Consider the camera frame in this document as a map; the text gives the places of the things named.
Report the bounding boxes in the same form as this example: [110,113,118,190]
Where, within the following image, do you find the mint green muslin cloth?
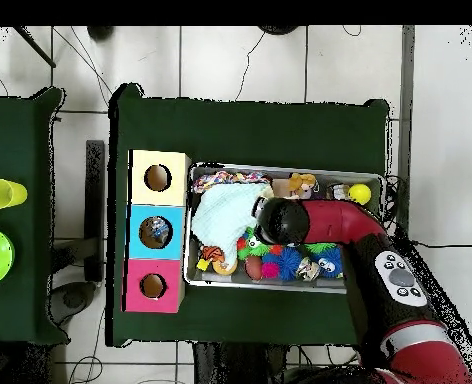
[191,182,273,267]

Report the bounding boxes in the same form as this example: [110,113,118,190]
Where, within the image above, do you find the crushed clear bottle blue label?
[145,217,171,245]

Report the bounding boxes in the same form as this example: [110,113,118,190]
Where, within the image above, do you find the small crushed clear bottle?
[295,257,322,281]

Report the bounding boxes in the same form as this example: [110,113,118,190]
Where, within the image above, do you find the wooden box with three holes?
[120,148,193,314]

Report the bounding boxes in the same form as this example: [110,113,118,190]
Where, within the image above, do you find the green spiky toy with eyes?
[236,227,273,261]

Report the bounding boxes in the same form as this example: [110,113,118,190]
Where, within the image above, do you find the plain wooden block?
[271,178,292,199]

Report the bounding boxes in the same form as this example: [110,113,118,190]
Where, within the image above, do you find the brown plush animal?
[287,172,318,200]

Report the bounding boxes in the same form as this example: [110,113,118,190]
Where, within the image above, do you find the blue spiky ball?
[277,246,303,281]
[317,253,344,279]

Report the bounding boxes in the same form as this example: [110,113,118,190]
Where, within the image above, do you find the dark green table cloth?
[105,82,391,348]
[0,86,70,346]

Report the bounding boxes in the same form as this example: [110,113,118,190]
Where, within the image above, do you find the grey toy robot figure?
[331,182,351,201]

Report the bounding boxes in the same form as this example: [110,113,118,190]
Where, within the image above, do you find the yellow ball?
[347,182,373,206]

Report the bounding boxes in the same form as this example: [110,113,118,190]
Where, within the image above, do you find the black upright panel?
[83,138,107,283]

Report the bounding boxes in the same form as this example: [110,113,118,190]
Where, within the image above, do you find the dark grey floor base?
[45,280,98,326]

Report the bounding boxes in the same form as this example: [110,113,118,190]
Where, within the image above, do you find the black round object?
[257,25,301,36]

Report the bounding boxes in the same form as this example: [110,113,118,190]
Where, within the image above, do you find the person's leg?
[86,25,115,41]

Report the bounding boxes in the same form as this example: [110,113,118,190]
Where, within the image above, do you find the lime yellow plastic cup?
[0,178,28,210]

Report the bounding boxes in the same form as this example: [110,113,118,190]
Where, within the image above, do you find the black tripod leg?
[13,26,57,68]

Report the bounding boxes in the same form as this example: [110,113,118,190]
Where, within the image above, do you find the silver wire mesh bin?
[182,161,386,296]

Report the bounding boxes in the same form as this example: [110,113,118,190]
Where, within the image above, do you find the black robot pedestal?
[192,342,290,384]

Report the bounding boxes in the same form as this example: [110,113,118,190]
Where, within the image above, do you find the black cable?
[381,173,472,251]

